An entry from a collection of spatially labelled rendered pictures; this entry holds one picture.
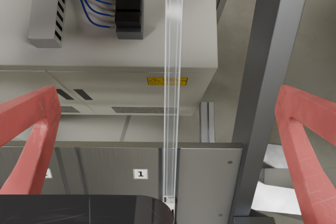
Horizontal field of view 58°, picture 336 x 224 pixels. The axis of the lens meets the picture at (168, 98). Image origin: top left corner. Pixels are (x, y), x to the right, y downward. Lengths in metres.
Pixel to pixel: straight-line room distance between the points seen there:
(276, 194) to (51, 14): 0.98
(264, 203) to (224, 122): 0.33
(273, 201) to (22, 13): 1.02
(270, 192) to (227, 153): 0.91
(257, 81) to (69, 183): 0.24
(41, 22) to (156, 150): 0.38
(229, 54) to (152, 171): 1.00
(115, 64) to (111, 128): 0.63
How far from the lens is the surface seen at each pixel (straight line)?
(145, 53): 0.61
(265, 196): 1.24
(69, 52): 0.64
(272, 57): 0.27
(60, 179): 0.39
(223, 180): 0.37
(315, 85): 1.38
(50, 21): 0.62
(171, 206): 0.38
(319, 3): 1.54
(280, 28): 0.26
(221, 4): 0.79
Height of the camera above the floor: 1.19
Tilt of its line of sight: 77 degrees down
